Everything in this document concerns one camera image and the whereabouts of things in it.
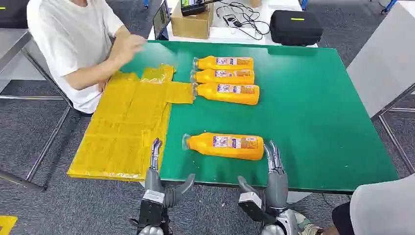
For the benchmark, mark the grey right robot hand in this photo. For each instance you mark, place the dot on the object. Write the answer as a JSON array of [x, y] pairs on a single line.
[[277, 191]]

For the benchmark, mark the person's right hand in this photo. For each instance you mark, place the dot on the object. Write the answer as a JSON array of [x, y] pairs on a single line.
[[131, 47]]

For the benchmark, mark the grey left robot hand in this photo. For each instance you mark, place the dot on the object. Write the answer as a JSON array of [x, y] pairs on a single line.
[[153, 180]]

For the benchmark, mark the orange drink bottle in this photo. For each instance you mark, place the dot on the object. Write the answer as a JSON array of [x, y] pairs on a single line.
[[210, 93], [204, 146], [207, 76], [207, 63]]

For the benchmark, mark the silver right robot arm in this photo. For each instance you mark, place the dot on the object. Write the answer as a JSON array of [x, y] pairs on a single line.
[[282, 225]]

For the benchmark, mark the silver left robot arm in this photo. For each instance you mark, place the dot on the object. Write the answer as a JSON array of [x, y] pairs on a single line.
[[150, 231]]

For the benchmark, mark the dark tablet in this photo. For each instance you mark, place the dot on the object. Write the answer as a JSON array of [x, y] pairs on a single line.
[[161, 21]]

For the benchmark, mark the yellow plastic sheet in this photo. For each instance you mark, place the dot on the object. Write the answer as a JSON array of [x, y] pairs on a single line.
[[123, 129]]

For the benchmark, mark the person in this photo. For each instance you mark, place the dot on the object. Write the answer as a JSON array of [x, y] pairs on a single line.
[[382, 207], [68, 42]]

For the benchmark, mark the cardboard box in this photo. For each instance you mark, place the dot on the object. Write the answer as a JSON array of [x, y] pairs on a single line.
[[191, 26]]

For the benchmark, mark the green table mat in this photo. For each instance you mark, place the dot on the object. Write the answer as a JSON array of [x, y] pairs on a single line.
[[291, 123]]

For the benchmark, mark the black electronic device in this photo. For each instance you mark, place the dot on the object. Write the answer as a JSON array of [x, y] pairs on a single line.
[[193, 7]]

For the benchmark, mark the white table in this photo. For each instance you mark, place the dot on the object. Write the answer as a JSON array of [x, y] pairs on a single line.
[[223, 34]]

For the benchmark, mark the smartphone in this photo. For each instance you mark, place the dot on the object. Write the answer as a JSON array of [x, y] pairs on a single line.
[[230, 20]]

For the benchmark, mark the black case with yellow label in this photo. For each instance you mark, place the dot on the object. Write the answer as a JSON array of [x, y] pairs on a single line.
[[13, 14]]

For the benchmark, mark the yellow floor marker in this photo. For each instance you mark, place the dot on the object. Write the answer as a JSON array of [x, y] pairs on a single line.
[[6, 224]]

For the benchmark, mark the black carrying case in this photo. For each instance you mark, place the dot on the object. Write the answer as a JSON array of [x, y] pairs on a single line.
[[295, 29]]

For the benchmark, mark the grey table with metal legs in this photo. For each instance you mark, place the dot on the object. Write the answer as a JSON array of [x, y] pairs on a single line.
[[382, 61]]

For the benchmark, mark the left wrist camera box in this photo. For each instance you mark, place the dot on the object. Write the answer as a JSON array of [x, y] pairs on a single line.
[[150, 207]]

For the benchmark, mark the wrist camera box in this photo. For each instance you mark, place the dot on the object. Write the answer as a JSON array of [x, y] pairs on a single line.
[[251, 206], [150, 207]]

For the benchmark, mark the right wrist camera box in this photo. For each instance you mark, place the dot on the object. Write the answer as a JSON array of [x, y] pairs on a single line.
[[251, 206]]

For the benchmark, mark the grey table with metal frame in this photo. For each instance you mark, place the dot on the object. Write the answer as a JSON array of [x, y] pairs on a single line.
[[13, 42]]

